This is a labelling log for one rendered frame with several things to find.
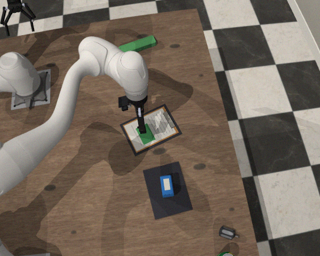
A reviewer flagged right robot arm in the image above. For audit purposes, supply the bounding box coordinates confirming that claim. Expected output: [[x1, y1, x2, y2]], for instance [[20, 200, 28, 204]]
[[0, 36, 149, 196]]

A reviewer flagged clipboard with paper form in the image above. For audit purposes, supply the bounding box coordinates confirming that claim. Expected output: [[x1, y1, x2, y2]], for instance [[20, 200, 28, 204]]
[[120, 104, 182, 156]]

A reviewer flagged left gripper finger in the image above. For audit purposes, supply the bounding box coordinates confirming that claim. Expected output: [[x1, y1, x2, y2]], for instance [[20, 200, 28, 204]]
[[0, 7, 13, 36], [16, 3, 36, 31]]

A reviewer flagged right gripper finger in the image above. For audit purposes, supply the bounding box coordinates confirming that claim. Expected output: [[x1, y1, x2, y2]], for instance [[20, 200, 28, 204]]
[[134, 105, 147, 134]]

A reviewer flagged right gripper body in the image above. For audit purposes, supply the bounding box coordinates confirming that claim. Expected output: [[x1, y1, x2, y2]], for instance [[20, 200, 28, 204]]
[[129, 96, 148, 110]]

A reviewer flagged dark grey flat mat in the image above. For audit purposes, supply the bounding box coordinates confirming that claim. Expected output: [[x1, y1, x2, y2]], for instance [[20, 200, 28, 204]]
[[143, 161, 193, 219]]

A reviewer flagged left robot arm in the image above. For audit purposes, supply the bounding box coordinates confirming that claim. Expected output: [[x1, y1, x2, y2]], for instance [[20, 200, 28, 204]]
[[0, 52, 47, 108]]

